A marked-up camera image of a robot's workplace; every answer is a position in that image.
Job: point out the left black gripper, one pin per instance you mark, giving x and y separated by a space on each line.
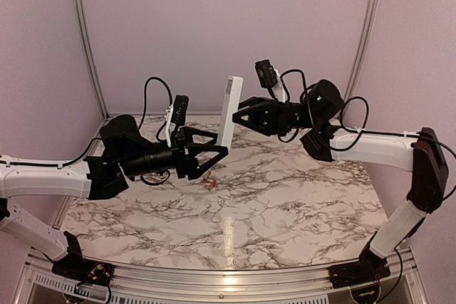
187 164

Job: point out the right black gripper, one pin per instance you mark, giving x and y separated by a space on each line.
268 115

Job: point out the white remote control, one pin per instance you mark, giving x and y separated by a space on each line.
232 94

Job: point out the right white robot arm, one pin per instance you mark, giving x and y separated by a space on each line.
419 153

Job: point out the black gold AAA battery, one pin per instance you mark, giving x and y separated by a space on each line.
207 176

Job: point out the orange AAA battery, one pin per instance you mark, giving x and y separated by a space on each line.
212 185

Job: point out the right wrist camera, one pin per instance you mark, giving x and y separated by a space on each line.
266 74

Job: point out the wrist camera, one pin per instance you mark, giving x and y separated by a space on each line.
266 74
180 109

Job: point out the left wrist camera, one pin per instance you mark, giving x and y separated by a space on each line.
180 109

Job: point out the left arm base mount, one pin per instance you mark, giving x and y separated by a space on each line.
86 271

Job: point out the right aluminium frame post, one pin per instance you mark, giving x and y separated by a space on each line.
363 41

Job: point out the aluminium frame post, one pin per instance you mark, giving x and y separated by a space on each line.
89 58
363 41

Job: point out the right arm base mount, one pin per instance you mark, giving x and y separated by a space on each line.
355 273

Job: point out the left aluminium frame post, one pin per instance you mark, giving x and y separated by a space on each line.
89 58

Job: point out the front aluminium rail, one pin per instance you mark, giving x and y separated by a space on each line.
147 284

